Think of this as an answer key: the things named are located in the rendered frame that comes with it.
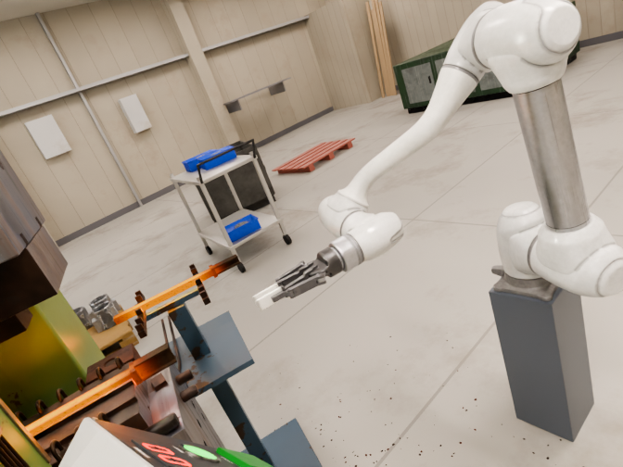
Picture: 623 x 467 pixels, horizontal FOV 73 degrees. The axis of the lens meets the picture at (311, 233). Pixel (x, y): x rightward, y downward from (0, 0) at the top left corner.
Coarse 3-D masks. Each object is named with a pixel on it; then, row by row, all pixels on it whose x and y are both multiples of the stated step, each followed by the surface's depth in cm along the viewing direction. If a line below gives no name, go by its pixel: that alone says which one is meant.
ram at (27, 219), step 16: (0, 160) 81; (0, 176) 76; (16, 176) 86; (0, 192) 72; (16, 192) 81; (0, 208) 67; (16, 208) 75; (32, 208) 86; (0, 224) 64; (16, 224) 71; (32, 224) 80; (0, 240) 64; (16, 240) 67; (0, 256) 64; (16, 256) 65
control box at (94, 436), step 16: (80, 432) 48; (96, 432) 46; (112, 432) 47; (128, 432) 50; (144, 432) 54; (80, 448) 47; (96, 448) 45; (112, 448) 43; (128, 448) 42; (144, 448) 44; (160, 448) 46; (176, 448) 51; (208, 448) 60; (64, 464) 47; (80, 464) 45; (96, 464) 44; (112, 464) 42; (128, 464) 41; (144, 464) 39; (160, 464) 41; (176, 464) 42; (192, 464) 46; (208, 464) 49; (224, 464) 53
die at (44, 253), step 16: (32, 240) 75; (48, 240) 85; (32, 256) 71; (48, 256) 79; (0, 272) 69; (16, 272) 70; (32, 272) 71; (48, 272) 74; (64, 272) 84; (0, 288) 69; (16, 288) 70; (32, 288) 71; (48, 288) 72; (0, 304) 70; (16, 304) 71; (32, 304) 72; (0, 320) 70
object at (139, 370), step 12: (156, 348) 96; (168, 348) 95; (144, 360) 93; (156, 360) 95; (168, 360) 96; (132, 372) 92; (144, 372) 94; (156, 372) 95; (108, 384) 92; (120, 384) 92; (84, 396) 91; (96, 396) 90; (60, 408) 90; (72, 408) 89; (48, 420) 87; (36, 432) 87
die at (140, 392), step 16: (128, 368) 98; (96, 384) 97; (128, 384) 91; (144, 384) 101; (64, 400) 95; (96, 400) 89; (112, 400) 89; (128, 400) 87; (144, 400) 92; (32, 416) 94; (64, 416) 88; (80, 416) 88; (96, 416) 86; (112, 416) 86; (128, 416) 84; (144, 416) 86; (48, 432) 86; (64, 432) 85; (48, 448) 82; (64, 448) 82
